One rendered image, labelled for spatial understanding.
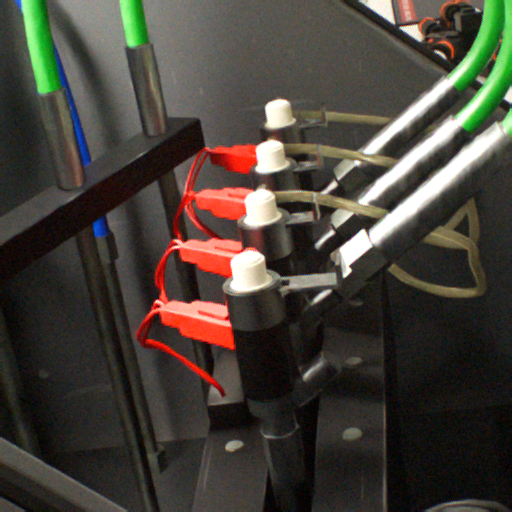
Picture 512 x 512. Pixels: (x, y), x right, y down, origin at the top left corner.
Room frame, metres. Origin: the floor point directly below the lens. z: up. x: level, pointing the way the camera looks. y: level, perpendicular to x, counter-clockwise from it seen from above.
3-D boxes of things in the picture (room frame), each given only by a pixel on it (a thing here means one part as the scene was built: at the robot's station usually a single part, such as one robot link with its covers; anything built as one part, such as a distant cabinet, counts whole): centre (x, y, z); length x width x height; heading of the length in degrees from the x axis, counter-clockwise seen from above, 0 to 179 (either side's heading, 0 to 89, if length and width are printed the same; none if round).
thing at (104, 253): (0.87, 0.10, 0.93); 0.02 x 0.02 x 0.19; 81
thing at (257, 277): (0.59, 0.00, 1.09); 0.02 x 0.02 x 0.03
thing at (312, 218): (0.66, -0.02, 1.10); 0.03 x 0.02 x 0.01; 81
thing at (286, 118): (0.82, -0.03, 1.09); 0.02 x 0.02 x 0.03
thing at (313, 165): (0.74, -0.03, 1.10); 0.03 x 0.02 x 0.01; 81
